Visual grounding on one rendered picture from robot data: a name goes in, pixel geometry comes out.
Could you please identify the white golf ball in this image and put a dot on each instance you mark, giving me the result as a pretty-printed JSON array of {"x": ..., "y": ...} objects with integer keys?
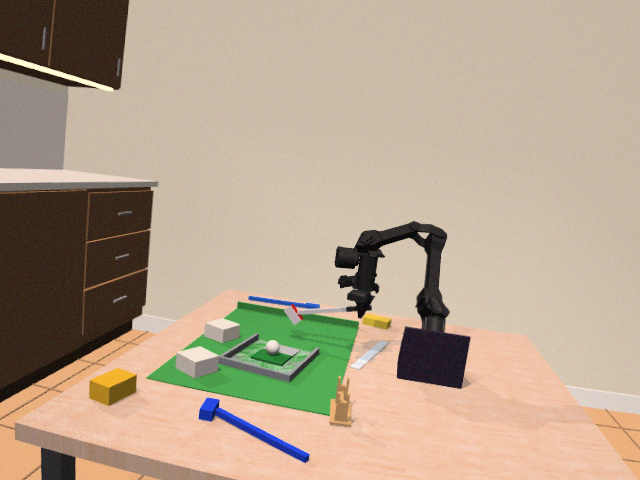
[{"x": 272, "y": 347}]

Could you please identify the green putting mat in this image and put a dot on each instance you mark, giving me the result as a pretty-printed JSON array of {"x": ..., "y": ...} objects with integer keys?
[{"x": 311, "y": 390}]

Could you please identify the white cube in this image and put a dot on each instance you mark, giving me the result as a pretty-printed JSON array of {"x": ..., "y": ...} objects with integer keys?
[
  {"x": 197, "y": 362},
  {"x": 222, "y": 330}
]

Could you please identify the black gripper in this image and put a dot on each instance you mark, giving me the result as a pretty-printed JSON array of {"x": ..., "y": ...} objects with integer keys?
[{"x": 362, "y": 296}]

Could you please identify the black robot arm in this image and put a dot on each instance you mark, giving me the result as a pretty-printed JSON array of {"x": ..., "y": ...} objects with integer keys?
[{"x": 429, "y": 301}]

